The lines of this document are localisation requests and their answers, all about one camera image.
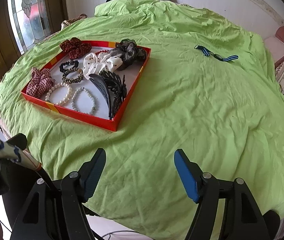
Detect brown beaded hair tie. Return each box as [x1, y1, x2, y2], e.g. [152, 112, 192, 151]
[61, 68, 85, 85]

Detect pale green bead bracelet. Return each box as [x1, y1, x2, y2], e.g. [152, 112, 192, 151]
[71, 87, 98, 116]

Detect black hair claw clip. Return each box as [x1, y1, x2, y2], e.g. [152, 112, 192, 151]
[100, 70, 127, 117]

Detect red plaid scrunchie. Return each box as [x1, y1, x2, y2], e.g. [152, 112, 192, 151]
[26, 67, 55, 98]

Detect blue striped strap watch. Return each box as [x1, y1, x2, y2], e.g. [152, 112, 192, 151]
[194, 45, 239, 62]

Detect brown knitted blanket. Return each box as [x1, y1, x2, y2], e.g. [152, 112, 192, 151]
[61, 14, 88, 30]

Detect large white pearl bracelet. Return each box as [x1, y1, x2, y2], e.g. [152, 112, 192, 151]
[44, 81, 74, 106]

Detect black bead bracelet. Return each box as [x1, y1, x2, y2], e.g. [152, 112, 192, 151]
[58, 60, 80, 74]

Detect red cardboard tray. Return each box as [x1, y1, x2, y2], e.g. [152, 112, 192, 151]
[21, 41, 151, 132]

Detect red polka dot scrunchie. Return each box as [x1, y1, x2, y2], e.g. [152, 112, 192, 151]
[60, 37, 92, 60]

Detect white polka dot scrunchie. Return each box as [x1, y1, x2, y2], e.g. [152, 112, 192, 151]
[83, 51, 122, 80]

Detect green bed sheet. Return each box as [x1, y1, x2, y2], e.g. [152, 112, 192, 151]
[0, 0, 284, 239]

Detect black sheer scrunchie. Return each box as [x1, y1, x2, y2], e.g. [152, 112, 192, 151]
[109, 39, 147, 70]

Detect white patterned sleeve forearm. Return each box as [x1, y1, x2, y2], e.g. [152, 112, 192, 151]
[0, 140, 42, 171]

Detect black hair comb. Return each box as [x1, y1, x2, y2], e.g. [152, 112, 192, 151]
[89, 74, 113, 120]

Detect stained glass window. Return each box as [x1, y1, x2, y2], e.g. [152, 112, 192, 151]
[7, 0, 51, 54]

